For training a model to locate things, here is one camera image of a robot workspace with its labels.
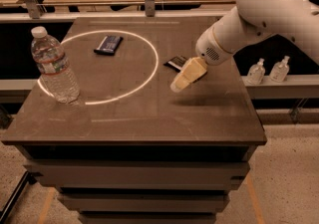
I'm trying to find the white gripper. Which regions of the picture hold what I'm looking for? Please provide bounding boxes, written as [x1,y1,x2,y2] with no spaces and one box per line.
[170,27,232,93]

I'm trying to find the black chocolate rxbar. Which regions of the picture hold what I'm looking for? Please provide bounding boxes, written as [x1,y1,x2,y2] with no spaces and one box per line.
[164,56,187,72]

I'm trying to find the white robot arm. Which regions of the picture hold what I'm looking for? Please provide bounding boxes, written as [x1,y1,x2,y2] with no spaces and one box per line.
[170,0,319,93]

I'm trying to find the left sanitizer pump bottle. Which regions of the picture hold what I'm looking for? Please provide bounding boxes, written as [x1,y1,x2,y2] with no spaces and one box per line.
[247,58,265,85]

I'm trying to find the sanitizer pump bottle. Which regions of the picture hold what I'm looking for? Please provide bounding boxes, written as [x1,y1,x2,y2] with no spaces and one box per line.
[247,58,265,85]
[269,56,290,83]

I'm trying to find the right sanitizer pump bottle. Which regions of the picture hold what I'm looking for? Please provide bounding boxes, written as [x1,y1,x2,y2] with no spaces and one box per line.
[269,56,290,83]

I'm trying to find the clear plastic water bottle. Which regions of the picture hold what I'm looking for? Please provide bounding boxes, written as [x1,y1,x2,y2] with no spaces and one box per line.
[31,26,80,104]

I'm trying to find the blue snack bar wrapper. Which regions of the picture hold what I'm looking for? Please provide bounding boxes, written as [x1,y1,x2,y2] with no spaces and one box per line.
[94,35,123,56]

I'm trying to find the dark drawer cabinet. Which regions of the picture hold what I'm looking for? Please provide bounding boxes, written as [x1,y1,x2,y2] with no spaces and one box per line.
[3,17,266,224]

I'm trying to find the black stand leg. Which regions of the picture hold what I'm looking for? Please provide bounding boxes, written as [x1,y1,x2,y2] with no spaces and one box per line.
[0,171,35,224]

